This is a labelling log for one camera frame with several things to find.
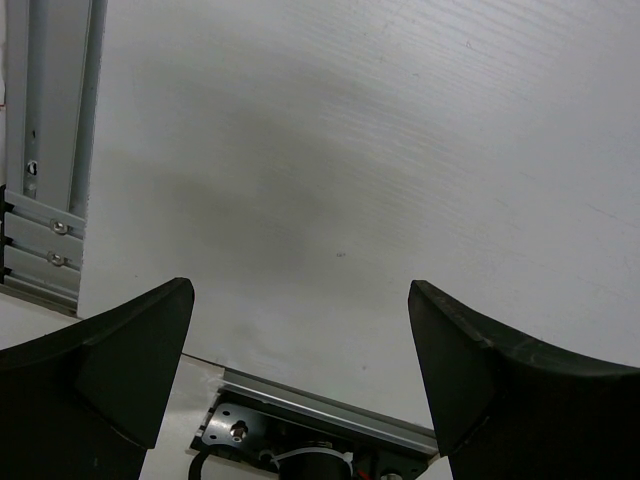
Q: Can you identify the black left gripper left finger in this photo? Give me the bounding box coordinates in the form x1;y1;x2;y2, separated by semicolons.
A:
1;278;195;479

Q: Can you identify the aluminium table edge rail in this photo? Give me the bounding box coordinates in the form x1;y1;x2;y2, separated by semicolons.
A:
1;1;437;465

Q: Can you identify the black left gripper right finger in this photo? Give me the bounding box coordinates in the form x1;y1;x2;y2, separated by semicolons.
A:
408;280;639;479

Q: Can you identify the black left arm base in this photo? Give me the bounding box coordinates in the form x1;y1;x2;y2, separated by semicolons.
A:
189;391;438;479

